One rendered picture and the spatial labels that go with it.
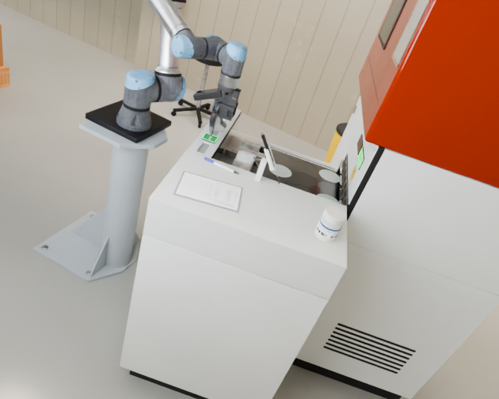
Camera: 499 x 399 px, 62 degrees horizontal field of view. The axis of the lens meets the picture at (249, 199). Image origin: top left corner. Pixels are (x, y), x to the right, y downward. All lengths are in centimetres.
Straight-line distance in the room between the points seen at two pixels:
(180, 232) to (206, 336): 47
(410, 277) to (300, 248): 63
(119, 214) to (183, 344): 76
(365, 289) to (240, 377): 61
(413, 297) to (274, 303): 66
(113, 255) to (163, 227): 101
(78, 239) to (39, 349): 69
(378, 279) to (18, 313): 159
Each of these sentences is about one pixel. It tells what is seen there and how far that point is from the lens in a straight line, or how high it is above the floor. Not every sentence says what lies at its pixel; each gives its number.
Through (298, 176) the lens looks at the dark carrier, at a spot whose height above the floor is 90.
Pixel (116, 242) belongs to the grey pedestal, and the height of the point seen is 20.
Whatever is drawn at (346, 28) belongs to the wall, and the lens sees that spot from 408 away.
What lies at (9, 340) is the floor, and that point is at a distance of 212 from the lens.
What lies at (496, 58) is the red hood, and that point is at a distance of 142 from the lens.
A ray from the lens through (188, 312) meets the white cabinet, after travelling 152.
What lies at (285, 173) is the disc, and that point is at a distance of 173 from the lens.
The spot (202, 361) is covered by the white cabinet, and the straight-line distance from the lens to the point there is 171.
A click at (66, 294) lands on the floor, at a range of 225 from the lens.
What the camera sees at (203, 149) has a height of 96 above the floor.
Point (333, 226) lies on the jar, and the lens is 128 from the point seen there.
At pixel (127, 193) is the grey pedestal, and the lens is 203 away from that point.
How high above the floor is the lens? 171
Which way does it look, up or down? 33 degrees down
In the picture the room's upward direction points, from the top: 19 degrees clockwise
